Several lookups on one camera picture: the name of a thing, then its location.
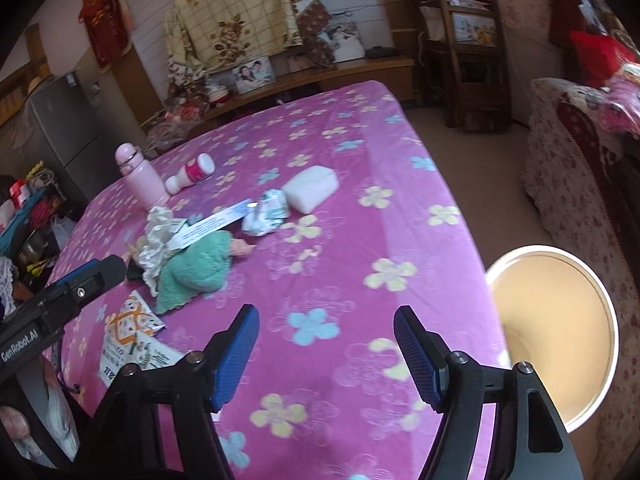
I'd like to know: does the red pillow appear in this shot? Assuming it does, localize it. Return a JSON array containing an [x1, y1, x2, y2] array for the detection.
[[569, 30, 637, 89]]

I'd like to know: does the white orange snack packet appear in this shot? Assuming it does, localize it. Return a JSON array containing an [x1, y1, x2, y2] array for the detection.
[[101, 291, 187, 389]]

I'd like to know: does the yellow floral cloth cover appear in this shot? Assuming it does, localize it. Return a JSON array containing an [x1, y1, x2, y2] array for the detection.
[[164, 0, 307, 77]]

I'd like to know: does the round cream trash bin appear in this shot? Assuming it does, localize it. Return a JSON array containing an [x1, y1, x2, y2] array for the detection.
[[484, 244, 620, 435]]

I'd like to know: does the wooden low cabinet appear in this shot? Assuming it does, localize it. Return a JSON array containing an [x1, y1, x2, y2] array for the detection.
[[140, 55, 417, 141]]

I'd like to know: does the white tissue pack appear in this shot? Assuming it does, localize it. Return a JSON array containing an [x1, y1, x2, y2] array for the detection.
[[281, 164, 340, 214]]

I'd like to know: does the long white paper box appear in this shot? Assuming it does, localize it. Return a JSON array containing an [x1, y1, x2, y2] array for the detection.
[[167, 199, 254, 251]]

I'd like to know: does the dark wooden chair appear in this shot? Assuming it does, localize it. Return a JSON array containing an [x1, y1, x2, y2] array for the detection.
[[404, 0, 512, 132]]

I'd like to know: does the green knitted cloth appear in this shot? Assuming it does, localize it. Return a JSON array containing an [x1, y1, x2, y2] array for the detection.
[[156, 234, 234, 314]]

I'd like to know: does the framed couple photo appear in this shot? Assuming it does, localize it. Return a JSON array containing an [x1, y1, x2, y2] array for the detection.
[[232, 57, 276, 96]]

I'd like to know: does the small white pink-label bottle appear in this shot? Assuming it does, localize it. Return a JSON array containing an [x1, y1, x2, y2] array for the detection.
[[165, 153, 216, 196]]

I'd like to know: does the white green milk carton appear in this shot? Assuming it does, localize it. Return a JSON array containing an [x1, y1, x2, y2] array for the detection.
[[242, 188, 289, 236]]

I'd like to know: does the red hanging decoration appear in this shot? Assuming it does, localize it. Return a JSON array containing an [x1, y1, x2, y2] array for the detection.
[[78, 0, 132, 69]]

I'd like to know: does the grey refrigerator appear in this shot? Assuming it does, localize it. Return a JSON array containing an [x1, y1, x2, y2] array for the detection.
[[24, 72, 107, 203]]

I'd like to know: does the white lace cloth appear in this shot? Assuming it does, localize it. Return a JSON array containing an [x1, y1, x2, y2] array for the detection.
[[134, 206, 188, 295]]

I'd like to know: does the floral covered sofa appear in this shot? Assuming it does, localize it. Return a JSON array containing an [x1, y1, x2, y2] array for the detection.
[[521, 77, 640, 426]]

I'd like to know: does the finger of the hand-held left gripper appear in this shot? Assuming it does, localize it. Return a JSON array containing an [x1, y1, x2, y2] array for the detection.
[[30, 254, 127, 322]]

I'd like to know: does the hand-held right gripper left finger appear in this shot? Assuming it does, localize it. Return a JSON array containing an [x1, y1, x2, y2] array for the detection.
[[85, 304, 261, 480]]

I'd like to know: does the pink floral blanket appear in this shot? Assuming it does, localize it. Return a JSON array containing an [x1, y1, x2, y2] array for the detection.
[[42, 80, 512, 480]]

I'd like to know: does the white plastic bag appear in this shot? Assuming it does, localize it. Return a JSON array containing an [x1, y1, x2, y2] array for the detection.
[[49, 214, 78, 248]]

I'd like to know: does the pink water bottle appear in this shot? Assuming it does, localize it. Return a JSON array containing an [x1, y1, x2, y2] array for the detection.
[[115, 143, 172, 209]]

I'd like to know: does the large wedding photo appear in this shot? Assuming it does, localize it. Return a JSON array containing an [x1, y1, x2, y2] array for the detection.
[[319, 22, 366, 64]]

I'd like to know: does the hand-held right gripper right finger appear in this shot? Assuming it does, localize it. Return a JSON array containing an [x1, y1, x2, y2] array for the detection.
[[393, 304, 586, 480]]

